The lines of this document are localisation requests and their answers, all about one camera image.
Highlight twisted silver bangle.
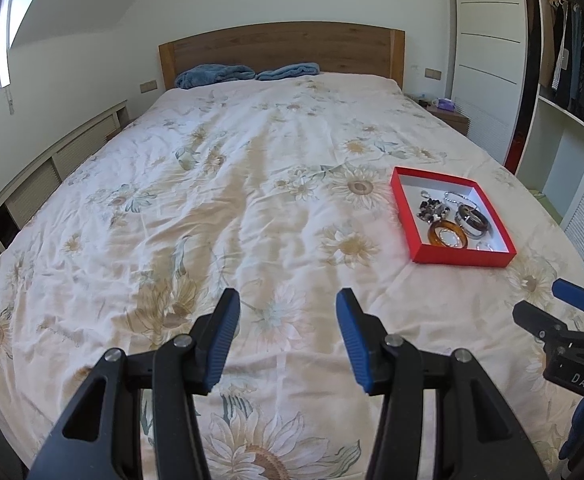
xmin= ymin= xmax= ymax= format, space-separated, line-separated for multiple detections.
xmin=434 ymin=226 xmax=466 ymax=248

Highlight amber resin bangle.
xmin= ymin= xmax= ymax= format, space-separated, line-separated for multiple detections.
xmin=427 ymin=220 xmax=468 ymax=249

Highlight red jewelry box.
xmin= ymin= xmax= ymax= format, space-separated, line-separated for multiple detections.
xmin=391 ymin=167 xmax=516 ymax=268

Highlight silver chain necklace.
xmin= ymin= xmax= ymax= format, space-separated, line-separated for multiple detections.
xmin=441 ymin=187 xmax=478 ymax=206

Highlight dark beaded bracelet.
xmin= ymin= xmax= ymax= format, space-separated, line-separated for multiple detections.
xmin=416 ymin=196 xmax=454 ymax=224

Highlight blue gloved right hand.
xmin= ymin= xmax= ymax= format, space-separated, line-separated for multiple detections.
xmin=558 ymin=399 xmax=584 ymax=479

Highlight wooden nightstand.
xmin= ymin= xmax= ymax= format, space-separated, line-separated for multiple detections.
xmin=409 ymin=96 xmax=470 ymax=136

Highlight hanging clothes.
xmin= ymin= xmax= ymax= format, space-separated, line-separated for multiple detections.
xmin=540 ymin=0 xmax=584 ymax=122

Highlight purple tissue box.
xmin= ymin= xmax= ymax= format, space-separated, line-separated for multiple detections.
xmin=436 ymin=99 xmax=456 ymax=112

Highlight white wardrobe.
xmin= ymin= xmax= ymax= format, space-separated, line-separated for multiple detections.
xmin=451 ymin=0 xmax=584 ymax=260

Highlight floral cream bedspread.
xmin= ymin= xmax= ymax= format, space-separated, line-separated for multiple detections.
xmin=0 ymin=74 xmax=584 ymax=479

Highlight wooden headboard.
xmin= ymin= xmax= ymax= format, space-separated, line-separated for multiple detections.
xmin=158 ymin=21 xmax=406 ymax=90

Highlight blue pillow right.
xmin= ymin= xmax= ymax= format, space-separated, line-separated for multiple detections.
xmin=255 ymin=62 xmax=320 ymax=81

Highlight blue pillow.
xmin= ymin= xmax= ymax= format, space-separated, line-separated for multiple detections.
xmin=175 ymin=64 xmax=256 ymax=90
xmin=255 ymin=62 xmax=320 ymax=81

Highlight blue pillow left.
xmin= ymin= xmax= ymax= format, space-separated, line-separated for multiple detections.
xmin=175 ymin=64 xmax=256 ymax=90

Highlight low white wall cabinet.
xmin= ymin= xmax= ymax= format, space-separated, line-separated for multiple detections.
xmin=0 ymin=101 xmax=129 ymax=254

